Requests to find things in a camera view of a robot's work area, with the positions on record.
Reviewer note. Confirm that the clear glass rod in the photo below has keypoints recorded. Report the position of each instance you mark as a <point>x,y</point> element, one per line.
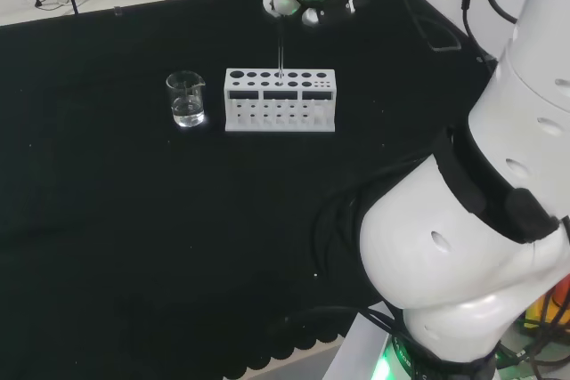
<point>280,50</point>

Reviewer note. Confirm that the clear glass beaker with water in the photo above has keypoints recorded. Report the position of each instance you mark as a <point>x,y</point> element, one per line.
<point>187,108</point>

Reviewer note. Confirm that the yellow stop button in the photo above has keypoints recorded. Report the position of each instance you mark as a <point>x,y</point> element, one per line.
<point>541,311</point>

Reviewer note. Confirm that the black bench cloth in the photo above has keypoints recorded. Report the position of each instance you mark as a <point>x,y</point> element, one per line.
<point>133,220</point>

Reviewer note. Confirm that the pale board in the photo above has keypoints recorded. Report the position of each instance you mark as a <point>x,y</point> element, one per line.
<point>360,344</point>

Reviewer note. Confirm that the white test tube rack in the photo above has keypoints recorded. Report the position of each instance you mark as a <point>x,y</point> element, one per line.
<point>280,124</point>

